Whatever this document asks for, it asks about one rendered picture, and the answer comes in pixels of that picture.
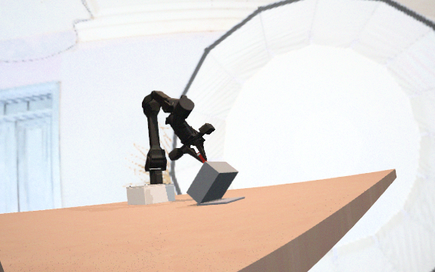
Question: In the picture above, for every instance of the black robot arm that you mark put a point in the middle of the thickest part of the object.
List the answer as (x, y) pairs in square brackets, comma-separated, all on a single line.
[(179, 110)]

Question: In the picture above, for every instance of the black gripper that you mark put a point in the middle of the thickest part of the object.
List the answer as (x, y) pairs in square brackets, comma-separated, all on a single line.
[(187, 136)]

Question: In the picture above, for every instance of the grey panel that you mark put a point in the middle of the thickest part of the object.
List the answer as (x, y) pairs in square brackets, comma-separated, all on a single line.
[(212, 182)]

